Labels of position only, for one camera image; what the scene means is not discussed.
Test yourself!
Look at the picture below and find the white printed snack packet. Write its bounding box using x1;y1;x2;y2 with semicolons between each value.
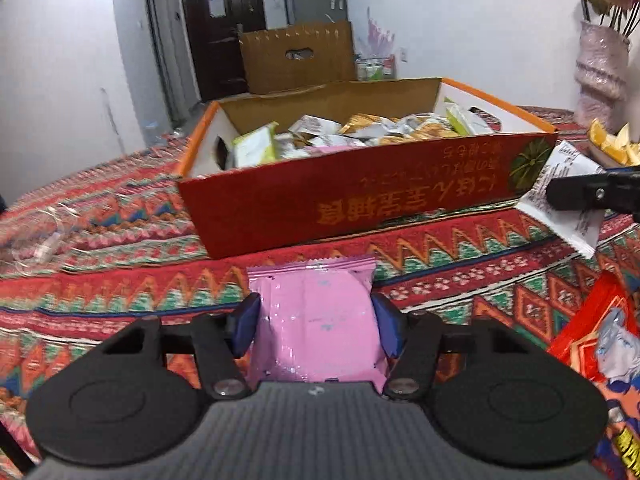
515;141;605;259

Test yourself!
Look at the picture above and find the pink snack packet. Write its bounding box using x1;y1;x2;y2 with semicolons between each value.
247;256;388;390

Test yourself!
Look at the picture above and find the colourful red chip bag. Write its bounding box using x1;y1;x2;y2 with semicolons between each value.
548;271;639;479

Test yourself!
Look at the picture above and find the green white snack packet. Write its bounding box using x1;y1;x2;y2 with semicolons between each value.
232;122;279;169

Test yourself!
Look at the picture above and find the silver white snack packet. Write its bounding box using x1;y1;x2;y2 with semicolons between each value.
288;115;342;136

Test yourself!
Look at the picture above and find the plate of orange peels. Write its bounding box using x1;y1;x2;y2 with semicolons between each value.
588;119;640;168

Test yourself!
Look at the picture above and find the pink ribbed vase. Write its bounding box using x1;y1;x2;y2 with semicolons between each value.
574;21;630;131

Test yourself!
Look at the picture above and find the patterned red tablecloth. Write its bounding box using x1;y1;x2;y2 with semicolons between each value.
0;104;640;480

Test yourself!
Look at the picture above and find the orange cardboard snack box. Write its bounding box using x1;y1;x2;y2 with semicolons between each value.
175;78;558;259

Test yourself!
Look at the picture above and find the brown wooden chair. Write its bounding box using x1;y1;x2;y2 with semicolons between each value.
240;21;356;96

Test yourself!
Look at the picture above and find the metal storage rack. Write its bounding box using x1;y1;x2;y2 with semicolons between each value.
355;54;397;81

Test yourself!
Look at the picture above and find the dark entrance door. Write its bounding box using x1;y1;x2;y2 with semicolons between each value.
182;0;266;102

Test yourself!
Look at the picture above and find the white earphone cable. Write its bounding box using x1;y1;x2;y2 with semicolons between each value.
0;204;87;281

